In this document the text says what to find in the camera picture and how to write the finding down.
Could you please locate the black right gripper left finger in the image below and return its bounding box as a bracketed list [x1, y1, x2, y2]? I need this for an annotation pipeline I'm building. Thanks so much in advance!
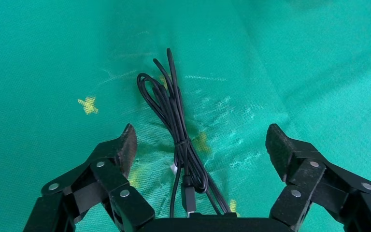
[22, 123, 156, 232]

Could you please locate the black power cable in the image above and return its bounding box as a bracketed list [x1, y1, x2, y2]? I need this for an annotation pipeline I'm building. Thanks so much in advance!
[136, 48, 235, 219]

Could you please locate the green tablecloth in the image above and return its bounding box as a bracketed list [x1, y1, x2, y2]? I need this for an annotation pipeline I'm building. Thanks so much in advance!
[0, 0, 371, 232]

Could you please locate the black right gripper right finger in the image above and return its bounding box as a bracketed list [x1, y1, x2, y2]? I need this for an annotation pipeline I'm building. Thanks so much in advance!
[265, 123, 371, 232]

